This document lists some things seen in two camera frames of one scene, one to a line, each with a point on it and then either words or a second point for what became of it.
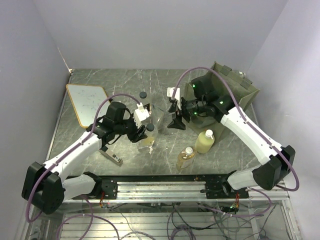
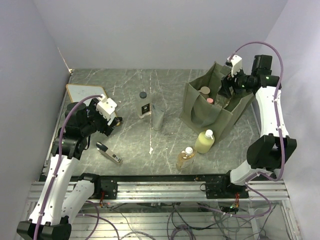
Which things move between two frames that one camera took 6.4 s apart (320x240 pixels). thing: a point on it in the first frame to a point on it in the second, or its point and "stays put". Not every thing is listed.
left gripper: x=141 y=133 to x=105 y=128
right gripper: x=177 y=122 to x=227 y=82
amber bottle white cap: x=185 y=157 stays put
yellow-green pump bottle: x=204 y=141 stays put
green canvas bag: x=238 y=89 stays put
